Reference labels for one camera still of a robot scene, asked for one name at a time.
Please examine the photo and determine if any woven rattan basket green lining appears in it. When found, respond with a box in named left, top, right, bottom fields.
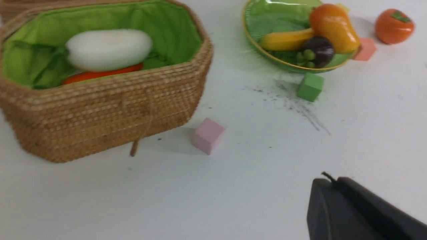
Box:
left=1, top=0, right=214, bottom=162

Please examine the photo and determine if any orange toy carrot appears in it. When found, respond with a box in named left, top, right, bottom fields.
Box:
left=61, top=62, right=144, bottom=85

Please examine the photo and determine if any orange toy persimmon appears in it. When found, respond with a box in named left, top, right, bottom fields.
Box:
left=375, top=9, right=415, bottom=45

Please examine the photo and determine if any pink foam cube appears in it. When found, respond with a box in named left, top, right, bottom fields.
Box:
left=191, top=118, right=225, bottom=155

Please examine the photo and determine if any white toy radish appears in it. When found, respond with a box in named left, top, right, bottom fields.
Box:
left=52, top=29, right=153, bottom=74

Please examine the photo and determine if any yellow toy banana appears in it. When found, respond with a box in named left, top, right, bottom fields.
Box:
left=258, top=28, right=315, bottom=51

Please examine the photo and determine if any green foam cube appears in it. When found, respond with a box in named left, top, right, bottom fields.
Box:
left=297, top=73, right=325, bottom=102

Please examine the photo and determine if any salmon foam cube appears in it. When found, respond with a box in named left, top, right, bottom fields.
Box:
left=353, top=38, right=377, bottom=61

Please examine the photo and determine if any green glass leaf plate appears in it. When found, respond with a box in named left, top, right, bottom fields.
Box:
left=242, top=0, right=356, bottom=74

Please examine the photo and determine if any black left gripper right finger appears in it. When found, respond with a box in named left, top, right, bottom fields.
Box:
left=322, top=172, right=427, bottom=240

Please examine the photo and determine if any orange yellow toy mango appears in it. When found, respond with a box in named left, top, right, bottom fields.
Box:
left=309, top=4, right=360, bottom=54

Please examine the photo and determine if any dark purple toy mangosteen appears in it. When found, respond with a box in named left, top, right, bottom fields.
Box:
left=296, top=36, right=335, bottom=69

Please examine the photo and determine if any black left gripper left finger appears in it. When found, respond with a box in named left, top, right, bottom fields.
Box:
left=307, top=179, right=383, bottom=240

